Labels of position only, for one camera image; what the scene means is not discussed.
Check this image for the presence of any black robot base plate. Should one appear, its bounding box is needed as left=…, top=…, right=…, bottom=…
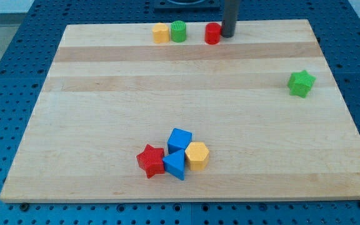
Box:
left=153, top=0, right=221, bottom=10

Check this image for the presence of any yellow hexagon block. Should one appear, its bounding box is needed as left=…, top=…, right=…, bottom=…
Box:
left=185, top=142, right=209, bottom=171

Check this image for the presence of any yellow heart block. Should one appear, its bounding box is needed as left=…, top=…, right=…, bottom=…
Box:
left=152, top=22, right=170, bottom=44

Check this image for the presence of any green cylinder block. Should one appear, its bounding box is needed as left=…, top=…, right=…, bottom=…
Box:
left=171, top=21, right=187, bottom=43

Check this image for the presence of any blue triangle block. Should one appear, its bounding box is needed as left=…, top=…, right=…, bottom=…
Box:
left=162, top=149, right=185, bottom=181

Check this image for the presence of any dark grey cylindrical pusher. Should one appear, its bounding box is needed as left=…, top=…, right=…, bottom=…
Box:
left=221, top=0, right=241, bottom=38

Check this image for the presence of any green star block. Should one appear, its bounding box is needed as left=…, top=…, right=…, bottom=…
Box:
left=287, top=70, right=316, bottom=98

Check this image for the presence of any wooden board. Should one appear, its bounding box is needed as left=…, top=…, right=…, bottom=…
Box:
left=0, top=19, right=360, bottom=203

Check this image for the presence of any red star block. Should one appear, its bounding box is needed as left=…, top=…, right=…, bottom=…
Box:
left=136, top=144, right=165, bottom=179

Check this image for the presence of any blue cube block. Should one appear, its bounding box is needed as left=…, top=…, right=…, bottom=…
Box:
left=167, top=128, right=192, bottom=154

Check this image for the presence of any red cylinder block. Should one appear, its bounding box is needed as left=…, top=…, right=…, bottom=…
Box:
left=204, top=22, right=221, bottom=45

